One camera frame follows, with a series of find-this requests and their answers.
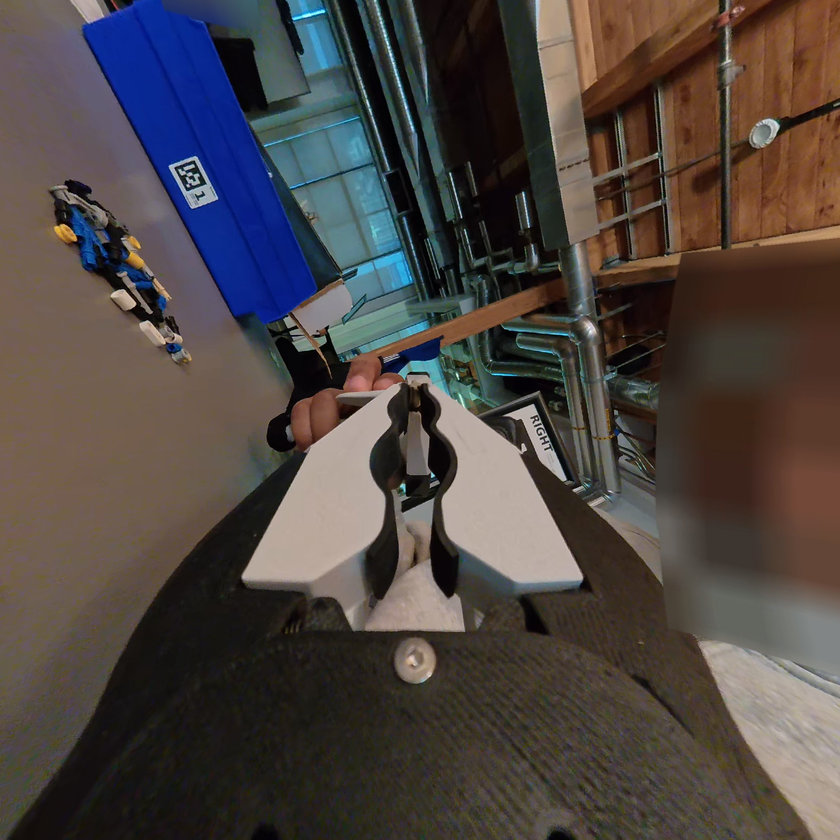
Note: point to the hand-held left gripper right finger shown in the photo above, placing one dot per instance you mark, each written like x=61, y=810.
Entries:
x=512, y=525

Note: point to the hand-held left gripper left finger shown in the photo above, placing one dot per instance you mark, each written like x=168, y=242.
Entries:
x=315, y=525

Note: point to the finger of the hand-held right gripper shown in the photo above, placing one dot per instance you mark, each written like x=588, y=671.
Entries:
x=418, y=446
x=364, y=397

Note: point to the pile of lego pieces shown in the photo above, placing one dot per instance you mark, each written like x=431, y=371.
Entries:
x=111, y=256

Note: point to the person's right hand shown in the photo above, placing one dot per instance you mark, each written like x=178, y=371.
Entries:
x=328, y=413

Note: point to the blue flat piece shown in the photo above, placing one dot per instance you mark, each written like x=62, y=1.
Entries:
x=420, y=349

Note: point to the blue plastic bin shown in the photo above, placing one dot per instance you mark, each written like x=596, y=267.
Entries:
x=197, y=151

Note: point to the person's grey sweater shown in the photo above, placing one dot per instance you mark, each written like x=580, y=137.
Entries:
x=774, y=735

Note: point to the grey sprinkler pipe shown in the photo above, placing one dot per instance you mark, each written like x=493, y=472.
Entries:
x=727, y=131

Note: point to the white round ceiling fixture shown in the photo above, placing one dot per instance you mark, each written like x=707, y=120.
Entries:
x=764, y=133

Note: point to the silver round duct pipe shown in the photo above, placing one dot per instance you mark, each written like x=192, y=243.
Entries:
x=590, y=367

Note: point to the large metal air duct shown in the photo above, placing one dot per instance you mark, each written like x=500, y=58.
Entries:
x=551, y=131

